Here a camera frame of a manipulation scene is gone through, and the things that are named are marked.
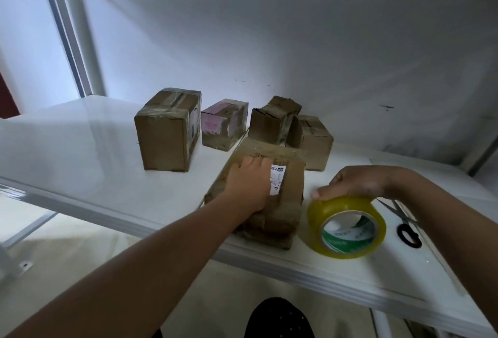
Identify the person's right hand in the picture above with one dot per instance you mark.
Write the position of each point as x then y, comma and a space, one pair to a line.
366, 182

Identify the red-brown door frame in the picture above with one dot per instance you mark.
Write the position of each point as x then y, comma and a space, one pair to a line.
6, 96

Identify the white tube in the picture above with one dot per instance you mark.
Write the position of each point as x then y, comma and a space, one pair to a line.
381, 324

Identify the corrugated cardboard box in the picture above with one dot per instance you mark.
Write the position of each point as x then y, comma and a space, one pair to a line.
272, 122

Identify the small cardboard box red label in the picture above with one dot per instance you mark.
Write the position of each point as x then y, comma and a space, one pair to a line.
313, 143

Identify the white metal shelf rack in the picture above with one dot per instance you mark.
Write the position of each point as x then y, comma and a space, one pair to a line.
54, 147

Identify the long cardboard box white label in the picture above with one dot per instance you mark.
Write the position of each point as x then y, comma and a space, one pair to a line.
167, 131

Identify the yellow tape roll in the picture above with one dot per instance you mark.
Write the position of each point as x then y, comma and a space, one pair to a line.
315, 233

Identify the person's left forearm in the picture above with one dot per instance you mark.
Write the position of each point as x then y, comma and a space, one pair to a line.
124, 279

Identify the person's black trousers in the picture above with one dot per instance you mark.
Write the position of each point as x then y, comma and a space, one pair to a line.
278, 318

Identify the pink carton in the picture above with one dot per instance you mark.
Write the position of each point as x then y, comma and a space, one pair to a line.
224, 125

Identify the person's left hand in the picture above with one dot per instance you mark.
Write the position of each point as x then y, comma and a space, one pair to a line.
247, 184

